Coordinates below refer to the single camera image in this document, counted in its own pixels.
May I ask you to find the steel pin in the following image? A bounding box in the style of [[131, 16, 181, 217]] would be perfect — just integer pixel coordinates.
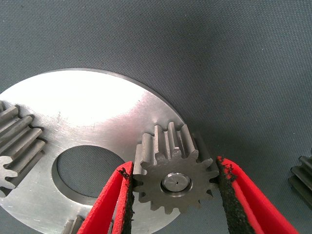
[[162, 173, 192, 193]]

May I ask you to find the large steel gear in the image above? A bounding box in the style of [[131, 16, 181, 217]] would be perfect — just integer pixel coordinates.
[[288, 152, 312, 204]]

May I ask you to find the dark grey table cloth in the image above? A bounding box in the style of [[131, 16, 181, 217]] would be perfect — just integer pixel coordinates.
[[0, 0, 312, 234]]

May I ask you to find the small steel gear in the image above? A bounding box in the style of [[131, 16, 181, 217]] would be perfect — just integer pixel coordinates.
[[0, 101, 47, 198], [133, 121, 220, 215], [62, 214, 114, 234]]

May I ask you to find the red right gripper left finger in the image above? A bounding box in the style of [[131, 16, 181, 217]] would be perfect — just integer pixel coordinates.
[[77, 160, 135, 234]]

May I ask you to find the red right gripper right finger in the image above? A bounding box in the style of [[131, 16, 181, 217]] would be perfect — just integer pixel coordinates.
[[216, 156, 300, 234]]

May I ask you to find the round metal plate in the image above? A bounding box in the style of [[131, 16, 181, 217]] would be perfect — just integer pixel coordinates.
[[0, 67, 185, 234]]

